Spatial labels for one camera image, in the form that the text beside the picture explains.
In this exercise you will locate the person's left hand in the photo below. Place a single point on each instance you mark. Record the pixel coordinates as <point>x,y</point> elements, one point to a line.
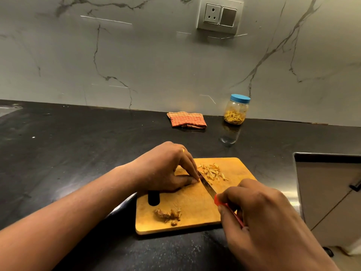
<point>160,169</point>

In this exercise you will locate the person's right hand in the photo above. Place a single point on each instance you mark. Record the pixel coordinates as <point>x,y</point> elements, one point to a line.
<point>268,228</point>

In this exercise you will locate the knobby ginger piece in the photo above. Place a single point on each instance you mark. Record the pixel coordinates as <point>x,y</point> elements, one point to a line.
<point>162,214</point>

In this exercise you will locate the chopped ginger strips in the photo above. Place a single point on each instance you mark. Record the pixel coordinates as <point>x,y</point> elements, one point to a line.
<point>211,170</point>

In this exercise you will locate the small round ginger end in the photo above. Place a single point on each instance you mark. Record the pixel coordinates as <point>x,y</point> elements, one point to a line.
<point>174,223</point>

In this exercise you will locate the blue-lidded plastic jar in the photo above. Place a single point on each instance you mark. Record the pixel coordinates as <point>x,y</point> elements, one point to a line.
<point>236,110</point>

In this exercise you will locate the person's left forearm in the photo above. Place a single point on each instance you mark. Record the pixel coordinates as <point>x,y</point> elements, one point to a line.
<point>62,222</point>

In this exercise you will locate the blue jar lid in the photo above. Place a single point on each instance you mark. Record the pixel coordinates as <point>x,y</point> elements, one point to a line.
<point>240,98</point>

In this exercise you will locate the wooden cutting board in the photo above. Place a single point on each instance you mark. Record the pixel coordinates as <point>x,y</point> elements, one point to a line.
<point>191,206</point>

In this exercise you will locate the orange checked cloth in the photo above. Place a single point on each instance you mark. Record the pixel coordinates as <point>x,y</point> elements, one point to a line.
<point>186,119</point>

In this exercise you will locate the beige cabinet door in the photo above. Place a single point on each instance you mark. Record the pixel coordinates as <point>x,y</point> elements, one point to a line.
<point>327,197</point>

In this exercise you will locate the steel sink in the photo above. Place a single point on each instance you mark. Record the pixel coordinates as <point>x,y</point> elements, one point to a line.
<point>8,110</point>

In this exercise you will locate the grey wall switch plate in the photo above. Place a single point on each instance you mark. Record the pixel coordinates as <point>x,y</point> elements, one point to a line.
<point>220,15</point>

